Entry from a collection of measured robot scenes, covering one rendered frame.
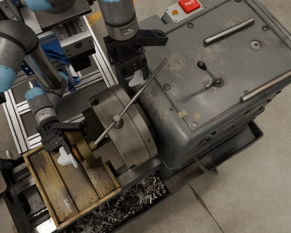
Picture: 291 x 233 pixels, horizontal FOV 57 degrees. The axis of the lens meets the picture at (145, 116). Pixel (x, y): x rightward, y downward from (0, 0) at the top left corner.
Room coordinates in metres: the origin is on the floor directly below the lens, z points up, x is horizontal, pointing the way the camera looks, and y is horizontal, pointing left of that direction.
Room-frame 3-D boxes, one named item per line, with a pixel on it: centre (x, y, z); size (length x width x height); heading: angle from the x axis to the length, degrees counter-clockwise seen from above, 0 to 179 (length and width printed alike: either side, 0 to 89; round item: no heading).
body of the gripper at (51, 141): (0.29, 0.35, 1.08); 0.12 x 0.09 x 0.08; 29
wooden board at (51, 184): (0.18, 0.33, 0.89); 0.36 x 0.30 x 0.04; 30
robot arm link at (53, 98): (0.44, 0.42, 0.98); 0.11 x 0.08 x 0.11; 166
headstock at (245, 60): (0.52, -0.24, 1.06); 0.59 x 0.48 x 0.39; 120
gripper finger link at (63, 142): (0.24, 0.30, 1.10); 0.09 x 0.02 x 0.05; 29
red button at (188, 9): (0.72, -0.18, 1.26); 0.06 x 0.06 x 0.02; 30
